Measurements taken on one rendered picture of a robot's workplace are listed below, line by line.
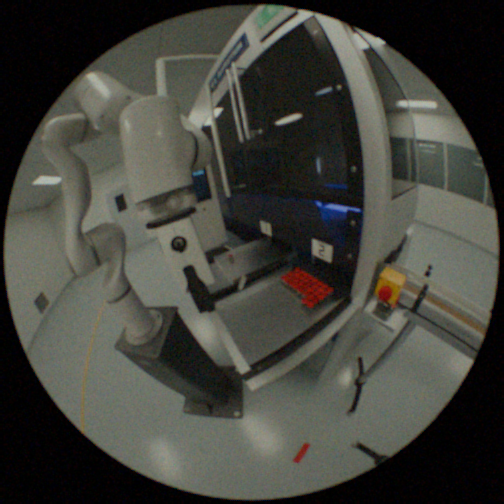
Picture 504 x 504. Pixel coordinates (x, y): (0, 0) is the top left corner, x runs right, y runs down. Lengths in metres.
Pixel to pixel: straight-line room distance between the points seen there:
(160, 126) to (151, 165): 0.05
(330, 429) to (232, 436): 0.63
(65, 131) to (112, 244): 0.38
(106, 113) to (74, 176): 0.27
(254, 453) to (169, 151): 1.39
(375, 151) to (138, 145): 0.41
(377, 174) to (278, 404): 1.31
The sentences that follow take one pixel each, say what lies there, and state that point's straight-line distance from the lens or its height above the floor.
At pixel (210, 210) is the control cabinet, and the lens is 1.19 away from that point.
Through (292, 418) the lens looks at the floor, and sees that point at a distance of 1.29.
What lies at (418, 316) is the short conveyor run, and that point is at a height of 0.88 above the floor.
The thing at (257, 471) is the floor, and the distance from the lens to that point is 1.34.
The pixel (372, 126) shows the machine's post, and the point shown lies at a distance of 0.42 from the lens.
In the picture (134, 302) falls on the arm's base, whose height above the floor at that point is 1.00.
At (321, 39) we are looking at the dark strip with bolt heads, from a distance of 0.59.
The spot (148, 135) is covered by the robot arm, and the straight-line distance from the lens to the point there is 0.20.
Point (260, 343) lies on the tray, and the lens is 0.47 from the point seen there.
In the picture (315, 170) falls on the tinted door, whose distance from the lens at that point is 0.51.
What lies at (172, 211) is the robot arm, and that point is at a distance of 0.20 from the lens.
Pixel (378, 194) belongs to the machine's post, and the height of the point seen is 1.23.
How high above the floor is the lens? 1.29
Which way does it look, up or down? 27 degrees down
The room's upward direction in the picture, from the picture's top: 11 degrees counter-clockwise
